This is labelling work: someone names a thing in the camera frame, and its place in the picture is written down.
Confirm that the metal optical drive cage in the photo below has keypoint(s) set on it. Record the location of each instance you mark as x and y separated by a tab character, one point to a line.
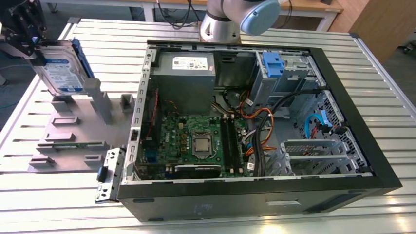
267	87

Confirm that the silver CPU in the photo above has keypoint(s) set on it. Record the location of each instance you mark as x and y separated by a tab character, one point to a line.
202	145

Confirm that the green motherboard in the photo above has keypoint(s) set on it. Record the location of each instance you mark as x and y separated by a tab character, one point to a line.
172	136

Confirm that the metal card retention bracket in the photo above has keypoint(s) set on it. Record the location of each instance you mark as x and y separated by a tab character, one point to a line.
112	170

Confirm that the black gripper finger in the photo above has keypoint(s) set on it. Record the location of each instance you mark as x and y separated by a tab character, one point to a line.
16	31
35	19

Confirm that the black graphics card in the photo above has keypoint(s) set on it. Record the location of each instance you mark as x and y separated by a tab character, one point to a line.
195	170

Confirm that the CPU socket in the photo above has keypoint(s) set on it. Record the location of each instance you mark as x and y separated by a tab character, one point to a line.
192	146

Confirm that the grey plastic parts rack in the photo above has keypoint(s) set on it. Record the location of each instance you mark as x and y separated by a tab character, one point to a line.
87	131

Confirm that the blue plastic drive bracket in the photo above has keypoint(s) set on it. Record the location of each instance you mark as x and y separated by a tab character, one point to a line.
272	65

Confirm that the light wooden desk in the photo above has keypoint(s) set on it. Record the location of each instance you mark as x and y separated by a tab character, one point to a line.
312	9

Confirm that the brown wooden cabinet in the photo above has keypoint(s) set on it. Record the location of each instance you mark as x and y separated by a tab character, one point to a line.
374	24

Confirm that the white desk frame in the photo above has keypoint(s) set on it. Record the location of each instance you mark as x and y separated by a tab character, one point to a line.
139	13

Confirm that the black open PC case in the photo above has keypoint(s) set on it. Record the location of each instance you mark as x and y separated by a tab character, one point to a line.
227	202

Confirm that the hard disk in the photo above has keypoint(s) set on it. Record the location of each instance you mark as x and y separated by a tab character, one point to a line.
62	73

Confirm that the black RAM slot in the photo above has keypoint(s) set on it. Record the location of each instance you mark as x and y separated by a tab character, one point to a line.
236	143
227	143

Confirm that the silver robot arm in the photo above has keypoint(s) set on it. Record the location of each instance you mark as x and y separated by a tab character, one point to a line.
220	29

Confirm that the grey power supply unit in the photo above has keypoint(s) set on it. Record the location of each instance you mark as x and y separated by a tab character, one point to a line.
182	92

